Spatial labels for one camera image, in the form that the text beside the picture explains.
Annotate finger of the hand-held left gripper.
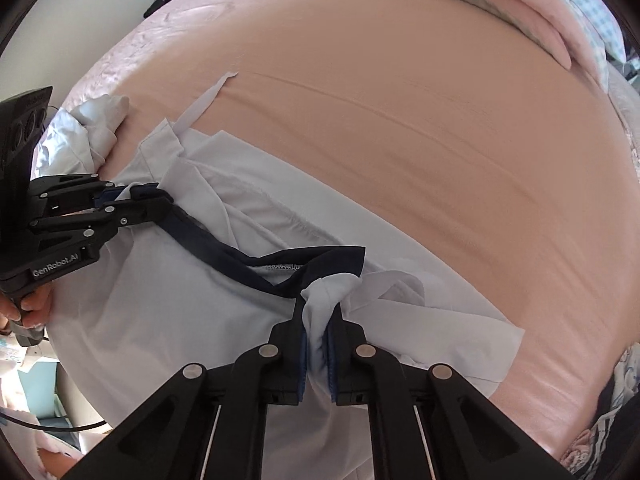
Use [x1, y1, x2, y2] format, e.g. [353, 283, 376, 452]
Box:
[29, 195, 176, 244]
[29, 173, 162, 212]

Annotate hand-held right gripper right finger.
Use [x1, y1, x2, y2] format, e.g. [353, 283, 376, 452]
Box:
[325, 305, 578, 480]

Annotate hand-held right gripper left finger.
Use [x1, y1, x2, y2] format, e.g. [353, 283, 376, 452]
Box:
[75, 305, 308, 480]

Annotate white T-shirt navy trim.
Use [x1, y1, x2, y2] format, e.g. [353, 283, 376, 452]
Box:
[47, 71, 526, 480]

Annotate person's left hand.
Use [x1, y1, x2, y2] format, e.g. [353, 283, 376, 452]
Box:
[0, 279, 57, 334]

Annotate crumpled white shirt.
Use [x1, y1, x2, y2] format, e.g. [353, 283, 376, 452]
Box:
[32, 95, 132, 181]

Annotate person's printed pyjamas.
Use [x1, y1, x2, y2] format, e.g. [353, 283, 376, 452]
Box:
[0, 332, 33, 386]

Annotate navy white patterned cloth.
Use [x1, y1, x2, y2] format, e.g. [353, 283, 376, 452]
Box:
[560, 345, 640, 468]

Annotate pink dotted pillow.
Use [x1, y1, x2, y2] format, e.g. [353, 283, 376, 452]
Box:
[602, 57, 640, 186]

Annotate black cable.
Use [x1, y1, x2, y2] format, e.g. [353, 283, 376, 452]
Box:
[0, 406, 110, 433]

